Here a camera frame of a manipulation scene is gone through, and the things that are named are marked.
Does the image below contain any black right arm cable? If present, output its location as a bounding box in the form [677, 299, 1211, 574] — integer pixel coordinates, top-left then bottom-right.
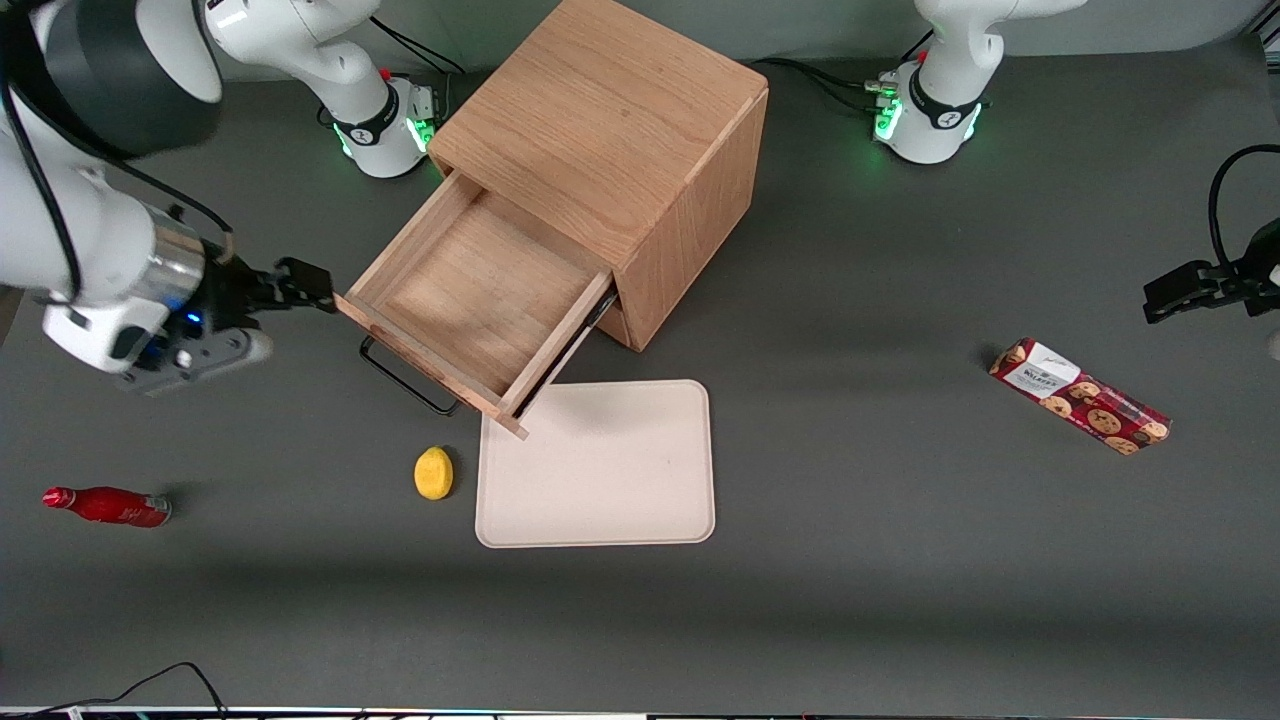
[0, 60, 236, 301]

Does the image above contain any black looped cable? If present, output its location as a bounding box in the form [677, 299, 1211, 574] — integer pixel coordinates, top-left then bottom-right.
[1207, 144, 1280, 271]

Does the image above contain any beige rectangular tray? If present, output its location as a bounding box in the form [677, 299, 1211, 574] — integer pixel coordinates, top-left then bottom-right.
[474, 379, 717, 550]

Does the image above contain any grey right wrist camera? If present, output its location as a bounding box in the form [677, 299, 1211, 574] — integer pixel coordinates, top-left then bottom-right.
[122, 328, 273, 398]

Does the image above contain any red cookie box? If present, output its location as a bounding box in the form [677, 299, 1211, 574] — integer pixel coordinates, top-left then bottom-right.
[989, 338, 1173, 457]

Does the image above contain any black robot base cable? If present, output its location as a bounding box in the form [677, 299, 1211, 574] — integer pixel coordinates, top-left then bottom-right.
[752, 57, 901, 116]
[372, 17, 467, 77]

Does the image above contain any oak wooden drawer cabinet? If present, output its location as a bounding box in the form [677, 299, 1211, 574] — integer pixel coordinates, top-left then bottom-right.
[428, 0, 771, 353]

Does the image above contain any wooden drawer with black handle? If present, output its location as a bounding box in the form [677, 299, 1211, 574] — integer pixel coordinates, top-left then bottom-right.
[596, 296, 635, 348]
[335, 168, 617, 441]

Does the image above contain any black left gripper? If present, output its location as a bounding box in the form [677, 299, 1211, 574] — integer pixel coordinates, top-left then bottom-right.
[1143, 218, 1280, 324]

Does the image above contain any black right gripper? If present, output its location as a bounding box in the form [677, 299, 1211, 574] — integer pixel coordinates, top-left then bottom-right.
[185, 256, 337, 337]

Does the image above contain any thin black table cable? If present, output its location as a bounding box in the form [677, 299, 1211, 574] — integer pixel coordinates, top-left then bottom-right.
[30, 661, 229, 717]

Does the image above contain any yellow lemon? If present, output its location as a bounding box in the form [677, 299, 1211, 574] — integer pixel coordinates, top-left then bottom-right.
[414, 446, 455, 501]

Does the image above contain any red bottle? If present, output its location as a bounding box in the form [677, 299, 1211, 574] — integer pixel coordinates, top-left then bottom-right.
[42, 486, 173, 529]

